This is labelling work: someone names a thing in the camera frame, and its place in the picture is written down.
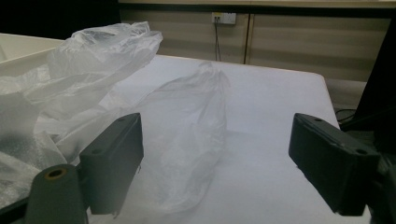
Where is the clear plastic bag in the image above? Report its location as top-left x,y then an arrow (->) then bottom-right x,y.
0,21 -> 232,216

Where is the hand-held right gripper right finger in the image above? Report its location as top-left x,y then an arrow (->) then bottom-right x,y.
288,112 -> 381,217

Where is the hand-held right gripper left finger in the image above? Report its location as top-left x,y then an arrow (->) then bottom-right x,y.
78,112 -> 145,217

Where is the white wall outlet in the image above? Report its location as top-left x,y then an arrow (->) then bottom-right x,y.
211,12 -> 237,25

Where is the black horizontal bar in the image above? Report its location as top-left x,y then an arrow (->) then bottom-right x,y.
119,3 -> 396,17

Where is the black floor cable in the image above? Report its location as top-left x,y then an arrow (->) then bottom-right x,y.
335,107 -> 359,124

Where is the black curtain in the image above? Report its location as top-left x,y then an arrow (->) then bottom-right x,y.
354,15 -> 396,153
0,0 -> 121,41

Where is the white plastic bin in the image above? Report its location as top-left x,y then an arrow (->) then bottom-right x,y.
0,32 -> 64,77

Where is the black wall cable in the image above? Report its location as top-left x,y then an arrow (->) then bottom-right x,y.
213,21 -> 222,63

